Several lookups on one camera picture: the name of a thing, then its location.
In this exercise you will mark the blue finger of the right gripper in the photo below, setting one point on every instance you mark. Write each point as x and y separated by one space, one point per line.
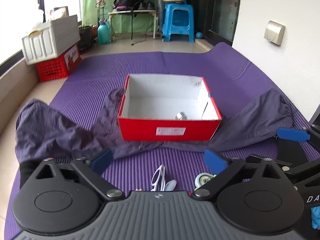
299 135

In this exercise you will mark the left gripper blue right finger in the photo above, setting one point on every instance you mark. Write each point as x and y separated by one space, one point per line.
226 171

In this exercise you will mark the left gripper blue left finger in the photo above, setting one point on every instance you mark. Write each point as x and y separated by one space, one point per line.
90 171

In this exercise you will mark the clear jar silver lid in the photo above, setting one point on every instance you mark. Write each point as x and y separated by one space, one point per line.
181 116

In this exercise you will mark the white frame sunglasses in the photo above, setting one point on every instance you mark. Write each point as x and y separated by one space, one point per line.
158 180

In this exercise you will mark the blue gloved right hand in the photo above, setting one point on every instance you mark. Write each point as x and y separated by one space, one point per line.
315 217

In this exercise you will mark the white green marker pen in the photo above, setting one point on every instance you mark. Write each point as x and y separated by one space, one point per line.
170 185

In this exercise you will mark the grey purple cloth garment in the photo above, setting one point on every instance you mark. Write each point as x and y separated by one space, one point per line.
43 132

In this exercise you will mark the purple ribbed foam mat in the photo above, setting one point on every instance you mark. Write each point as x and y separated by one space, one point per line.
49 201

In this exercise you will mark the red cardboard shoe box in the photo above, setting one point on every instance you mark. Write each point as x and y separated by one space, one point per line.
151 101

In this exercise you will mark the red plastic basket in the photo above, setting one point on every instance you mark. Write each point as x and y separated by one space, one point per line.
60 67

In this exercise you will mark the black dark basket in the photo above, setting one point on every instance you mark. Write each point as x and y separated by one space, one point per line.
88 35

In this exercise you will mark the small blue ball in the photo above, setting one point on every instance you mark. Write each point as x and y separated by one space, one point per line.
199 35

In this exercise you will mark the teal watering jug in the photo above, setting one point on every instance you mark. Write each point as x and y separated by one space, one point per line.
104 34

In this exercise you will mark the white plastic crate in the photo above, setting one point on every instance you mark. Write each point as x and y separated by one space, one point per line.
49 40

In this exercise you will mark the blue plastic stool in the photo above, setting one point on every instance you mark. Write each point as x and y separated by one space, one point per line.
178 20

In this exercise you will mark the white folding table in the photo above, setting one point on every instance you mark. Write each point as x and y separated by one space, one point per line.
133 14

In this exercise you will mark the beige wall socket cover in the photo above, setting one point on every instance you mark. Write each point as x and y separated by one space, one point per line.
274 33

